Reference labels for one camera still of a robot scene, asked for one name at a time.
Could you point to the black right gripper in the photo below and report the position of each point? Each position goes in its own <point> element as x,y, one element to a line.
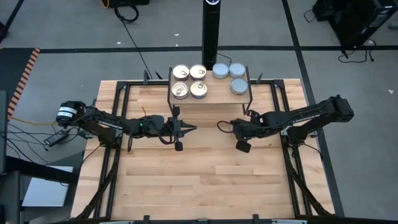
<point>261,126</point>

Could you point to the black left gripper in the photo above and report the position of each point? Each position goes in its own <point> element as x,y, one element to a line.
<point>169,127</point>

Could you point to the blue red salmon can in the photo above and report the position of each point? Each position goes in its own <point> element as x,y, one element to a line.
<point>180,90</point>
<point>181,72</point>
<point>198,72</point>
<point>199,89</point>

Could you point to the green white tuna can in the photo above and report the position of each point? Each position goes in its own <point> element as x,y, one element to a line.
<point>220,70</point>
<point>237,70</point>
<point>238,86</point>

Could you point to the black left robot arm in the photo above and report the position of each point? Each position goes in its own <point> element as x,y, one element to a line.
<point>102,123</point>

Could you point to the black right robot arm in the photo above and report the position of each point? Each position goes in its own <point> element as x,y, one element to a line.
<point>311,116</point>

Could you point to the black table clamp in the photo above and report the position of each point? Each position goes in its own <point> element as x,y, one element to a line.
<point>146,218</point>
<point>255,218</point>

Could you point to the black tower fan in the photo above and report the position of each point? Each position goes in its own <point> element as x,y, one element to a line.
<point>211,37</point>

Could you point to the black power adapter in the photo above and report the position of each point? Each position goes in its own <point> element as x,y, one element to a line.
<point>56,138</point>

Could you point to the black equipment box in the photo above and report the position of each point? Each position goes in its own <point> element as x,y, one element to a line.
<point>130,2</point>

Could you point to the black desk leg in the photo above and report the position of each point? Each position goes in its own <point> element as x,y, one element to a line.
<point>40,169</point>

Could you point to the white panel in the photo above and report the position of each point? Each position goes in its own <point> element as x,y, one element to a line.
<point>46,191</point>

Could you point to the black computer cart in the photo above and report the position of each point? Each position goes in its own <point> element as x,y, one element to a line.
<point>351,21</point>

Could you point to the black floor mat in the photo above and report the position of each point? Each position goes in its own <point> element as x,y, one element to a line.
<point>12,68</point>

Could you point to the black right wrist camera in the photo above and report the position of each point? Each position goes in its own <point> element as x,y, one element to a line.
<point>241,128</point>

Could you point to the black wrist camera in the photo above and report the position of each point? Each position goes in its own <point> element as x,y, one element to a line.
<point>156,119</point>
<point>241,128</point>

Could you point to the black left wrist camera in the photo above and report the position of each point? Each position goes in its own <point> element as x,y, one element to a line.
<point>156,119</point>

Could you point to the grey metal base plate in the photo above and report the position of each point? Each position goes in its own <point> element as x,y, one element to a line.
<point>283,132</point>

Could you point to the wooden shelf black frame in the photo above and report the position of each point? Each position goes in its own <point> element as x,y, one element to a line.
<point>217,96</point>

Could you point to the black aluminium table frame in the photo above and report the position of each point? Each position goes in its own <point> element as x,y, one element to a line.
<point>122,84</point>

